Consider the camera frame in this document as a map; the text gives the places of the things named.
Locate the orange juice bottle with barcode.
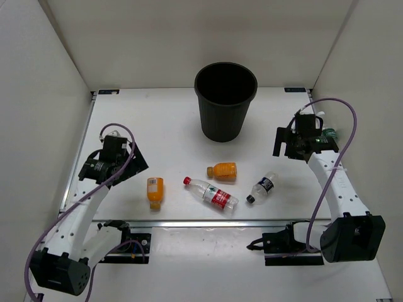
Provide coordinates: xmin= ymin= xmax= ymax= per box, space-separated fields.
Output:
xmin=147 ymin=177 xmax=164 ymax=211

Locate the clear bottle dark blue label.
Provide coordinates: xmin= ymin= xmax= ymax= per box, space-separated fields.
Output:
xmin=246 ymin=171 xmax=278 ymax=204

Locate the clear bottle red label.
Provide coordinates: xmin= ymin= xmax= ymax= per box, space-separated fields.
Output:
xmin=183 ymin=177 xmax=239 ymax=216

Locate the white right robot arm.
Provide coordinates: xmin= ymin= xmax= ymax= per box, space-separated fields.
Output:
xmin=247 ymin=113 xmax=385 ymax=263

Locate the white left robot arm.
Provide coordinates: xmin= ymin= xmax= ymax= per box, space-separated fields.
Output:
xmin=25 ymin=135 xmax=148 ymax=296

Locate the black plastic waste bin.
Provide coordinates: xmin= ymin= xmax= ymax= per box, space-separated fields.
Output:
xmin=194 ymin=62 xmax=258 ymax=143

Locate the clear bottle green label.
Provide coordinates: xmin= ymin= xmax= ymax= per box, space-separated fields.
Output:
xmin=317 ymin=111 xmax=338 ymax=141

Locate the right blue table sticker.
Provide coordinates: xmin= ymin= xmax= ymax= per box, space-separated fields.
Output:
xmin=284 ymin=87 xmax=306 ymax=93

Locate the blue table sticker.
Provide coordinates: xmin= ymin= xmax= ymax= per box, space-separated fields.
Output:
xmin=284 ymin=87 xmax=306 ymax=93
xmin=98 ymin=89 xmax=120 ymax=95

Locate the left blue table sticker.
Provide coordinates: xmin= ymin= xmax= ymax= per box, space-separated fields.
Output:
xmin=98 ymin=89 xmax=120 ymax=95

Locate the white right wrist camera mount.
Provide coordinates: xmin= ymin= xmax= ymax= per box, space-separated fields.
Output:
xmin=299 ymin=106 xmax=325 ymax=117

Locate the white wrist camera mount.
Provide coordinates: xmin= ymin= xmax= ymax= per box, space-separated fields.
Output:
xmin=299 ymin=106 xmax=325 ymax=117
xmin=99 ymin=130 xmax=121 ymax=142

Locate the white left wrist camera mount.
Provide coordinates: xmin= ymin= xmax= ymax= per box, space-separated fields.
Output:
xmin=99 ymin=130 xmax=121 ymax=142

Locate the aluminium front table rail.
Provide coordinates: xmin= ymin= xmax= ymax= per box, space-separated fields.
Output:
xmin=56 ymin=218 xmax=350 ymax=230

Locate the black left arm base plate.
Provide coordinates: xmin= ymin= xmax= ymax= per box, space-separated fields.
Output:
xmin=100 ymin=228 xmax=152 ymax=264

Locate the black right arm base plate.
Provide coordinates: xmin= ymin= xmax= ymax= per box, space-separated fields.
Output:
xmin=262 ymin=230 xmax=324 ymax=267

